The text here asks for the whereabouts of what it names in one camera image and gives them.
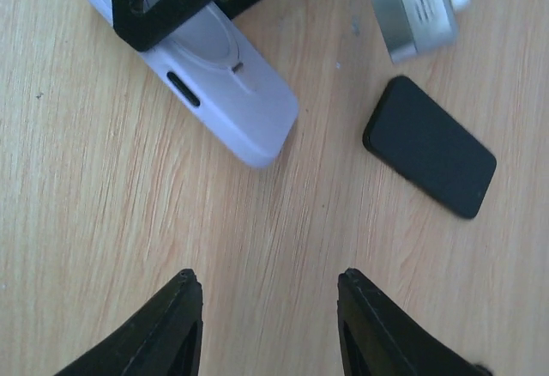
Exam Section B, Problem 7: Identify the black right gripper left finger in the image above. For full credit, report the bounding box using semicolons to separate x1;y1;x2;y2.
58;269;203;375

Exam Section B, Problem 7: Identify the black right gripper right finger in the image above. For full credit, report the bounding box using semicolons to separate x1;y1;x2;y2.
337;268;492;375

